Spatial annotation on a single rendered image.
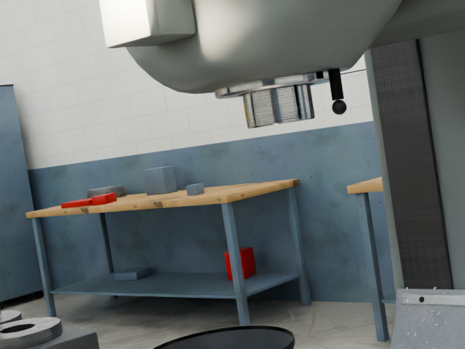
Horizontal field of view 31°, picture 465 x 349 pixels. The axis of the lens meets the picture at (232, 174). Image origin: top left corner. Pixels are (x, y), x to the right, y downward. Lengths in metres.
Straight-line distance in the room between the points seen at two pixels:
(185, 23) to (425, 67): 0.48
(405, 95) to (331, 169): 4.79
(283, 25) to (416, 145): 0.48
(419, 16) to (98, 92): 6.72
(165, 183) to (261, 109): 5.79
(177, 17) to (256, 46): 0.05
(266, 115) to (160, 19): 0.12
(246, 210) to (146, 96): 1.32
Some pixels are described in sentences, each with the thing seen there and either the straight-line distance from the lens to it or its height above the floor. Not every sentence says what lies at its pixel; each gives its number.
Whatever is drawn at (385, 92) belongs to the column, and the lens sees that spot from 0.97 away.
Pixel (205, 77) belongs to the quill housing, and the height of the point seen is 1.32.
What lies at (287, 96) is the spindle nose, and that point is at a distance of 0.57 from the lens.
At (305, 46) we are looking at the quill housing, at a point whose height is 1.32.
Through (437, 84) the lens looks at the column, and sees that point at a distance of 0.94.
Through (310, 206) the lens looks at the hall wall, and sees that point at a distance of 5.89.
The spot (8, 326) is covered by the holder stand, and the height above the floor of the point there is 1.11.
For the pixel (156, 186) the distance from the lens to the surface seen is 6.43.
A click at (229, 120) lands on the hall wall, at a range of 6.27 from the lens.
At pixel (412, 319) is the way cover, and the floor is 1.04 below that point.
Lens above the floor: 1.28
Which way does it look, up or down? 3 degrees down
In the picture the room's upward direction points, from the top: 9 degrees counter-clockwise
